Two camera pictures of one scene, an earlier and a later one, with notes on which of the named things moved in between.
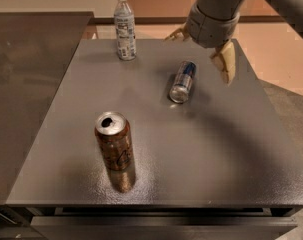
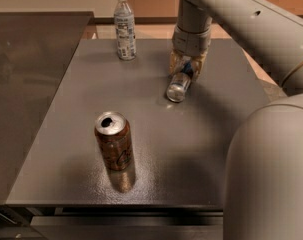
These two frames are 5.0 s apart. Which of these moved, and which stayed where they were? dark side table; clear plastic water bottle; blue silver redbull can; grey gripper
Moved: grey gripper
Stayed: dark side table; blue silver redbull can; clear plastic water bottle
